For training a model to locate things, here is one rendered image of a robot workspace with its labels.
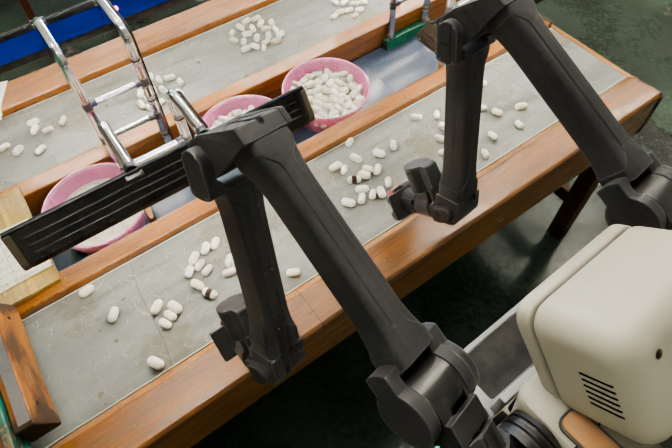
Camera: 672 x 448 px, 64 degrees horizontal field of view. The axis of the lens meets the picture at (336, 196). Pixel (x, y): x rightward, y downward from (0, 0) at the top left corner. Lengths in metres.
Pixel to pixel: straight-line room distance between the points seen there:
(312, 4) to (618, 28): 1.97
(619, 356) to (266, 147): 0.41
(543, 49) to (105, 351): 1.05
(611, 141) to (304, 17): 1.32
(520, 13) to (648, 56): 2.52
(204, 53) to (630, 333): 1.55
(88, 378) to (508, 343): 0.86
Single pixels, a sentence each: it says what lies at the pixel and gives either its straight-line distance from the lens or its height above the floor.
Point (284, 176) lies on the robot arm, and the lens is 0.60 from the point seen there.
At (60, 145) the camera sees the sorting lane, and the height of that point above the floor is 0.74.
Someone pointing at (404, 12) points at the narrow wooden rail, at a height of 0.76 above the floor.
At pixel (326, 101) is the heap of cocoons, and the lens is 1.63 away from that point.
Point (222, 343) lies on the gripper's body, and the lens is 1.04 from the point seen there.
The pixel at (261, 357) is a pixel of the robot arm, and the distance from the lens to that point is 0.88.
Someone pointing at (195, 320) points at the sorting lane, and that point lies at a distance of 1.28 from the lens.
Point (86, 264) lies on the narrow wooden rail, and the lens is 1.41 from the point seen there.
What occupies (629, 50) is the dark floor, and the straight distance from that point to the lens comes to 3.33.
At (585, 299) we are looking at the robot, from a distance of 0.63.
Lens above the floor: 1.88
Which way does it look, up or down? 54 degrees down
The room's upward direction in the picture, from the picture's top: 2 degrees counter-clockwise
